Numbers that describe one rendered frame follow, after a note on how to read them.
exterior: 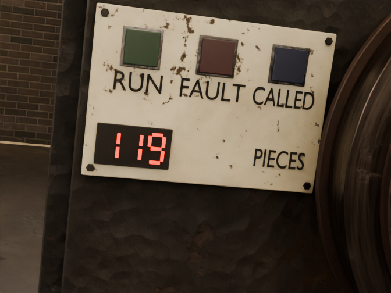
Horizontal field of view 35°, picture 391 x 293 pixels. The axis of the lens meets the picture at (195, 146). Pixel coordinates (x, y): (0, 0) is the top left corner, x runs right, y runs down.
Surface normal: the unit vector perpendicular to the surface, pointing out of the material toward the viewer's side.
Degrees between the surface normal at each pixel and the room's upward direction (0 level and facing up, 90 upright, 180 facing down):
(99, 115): 90
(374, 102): 90
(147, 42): 90
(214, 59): 90
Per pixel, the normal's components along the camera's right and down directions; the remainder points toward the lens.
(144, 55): 0.16, 0.18
